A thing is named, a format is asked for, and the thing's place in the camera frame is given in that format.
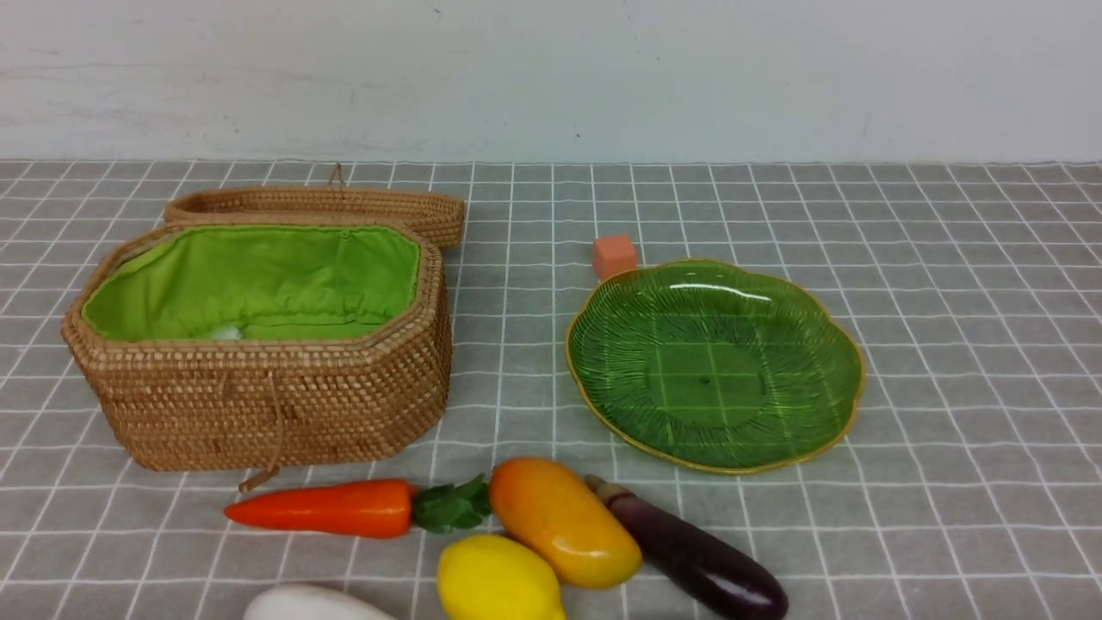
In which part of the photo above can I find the orange yellow toy mango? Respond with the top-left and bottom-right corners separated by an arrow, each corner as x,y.
489,456 -> 644,590

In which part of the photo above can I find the orange toy carrot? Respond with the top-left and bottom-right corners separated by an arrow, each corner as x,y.
223,474 -> 491,539

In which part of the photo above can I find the yellow toy lemon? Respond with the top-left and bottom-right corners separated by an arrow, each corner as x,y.
436,534 -> 566,619

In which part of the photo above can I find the purple toy eggplant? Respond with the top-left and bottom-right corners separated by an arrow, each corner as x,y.
583,474 -> 789,619

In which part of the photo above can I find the white toy radish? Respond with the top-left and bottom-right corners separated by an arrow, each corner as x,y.
244,581 -> 396,620

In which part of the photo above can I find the small orange cube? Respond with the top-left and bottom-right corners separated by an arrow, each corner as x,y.
591,233 -> 639,282

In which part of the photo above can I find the woven rattan basket lid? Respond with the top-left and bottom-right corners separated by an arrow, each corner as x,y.
163,164 -> 466,250

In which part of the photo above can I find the green glass leaf plate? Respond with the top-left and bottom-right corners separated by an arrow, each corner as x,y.
564,258 -> 866,475

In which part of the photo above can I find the woven rattan basket green lining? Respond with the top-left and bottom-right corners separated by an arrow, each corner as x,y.
60,216 -> 452,492

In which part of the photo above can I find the grey checked tablecloth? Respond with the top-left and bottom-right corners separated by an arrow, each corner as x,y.
1,160 -> 1101,619

